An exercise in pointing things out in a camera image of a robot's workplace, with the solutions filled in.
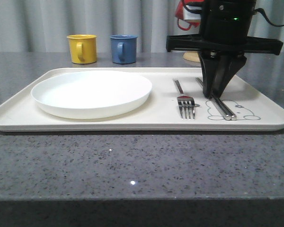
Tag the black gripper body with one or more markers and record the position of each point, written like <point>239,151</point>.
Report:
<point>224,30</point>

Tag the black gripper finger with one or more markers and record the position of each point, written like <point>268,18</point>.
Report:
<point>228,66</point>
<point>210,65</point>

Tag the silver fork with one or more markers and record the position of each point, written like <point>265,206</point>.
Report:
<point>186,104</point>

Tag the white round plate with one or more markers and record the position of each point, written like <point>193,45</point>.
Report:
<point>92,94</point>

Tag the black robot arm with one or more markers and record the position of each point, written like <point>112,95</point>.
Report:
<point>224,4</point>

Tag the wooden mug tree stand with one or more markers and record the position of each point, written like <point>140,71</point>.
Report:
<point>191,56</point>

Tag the red mug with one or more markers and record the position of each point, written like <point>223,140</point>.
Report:
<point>183,25</point>

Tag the beige rabbit serving tray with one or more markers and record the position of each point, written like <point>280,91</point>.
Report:
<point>254,111</point>

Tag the blue mug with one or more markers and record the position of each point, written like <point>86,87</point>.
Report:
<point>123,48</point>

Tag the yellow mug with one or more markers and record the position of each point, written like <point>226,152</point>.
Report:
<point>83,48</point>

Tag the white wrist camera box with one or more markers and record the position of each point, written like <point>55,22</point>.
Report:
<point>191,17</point>

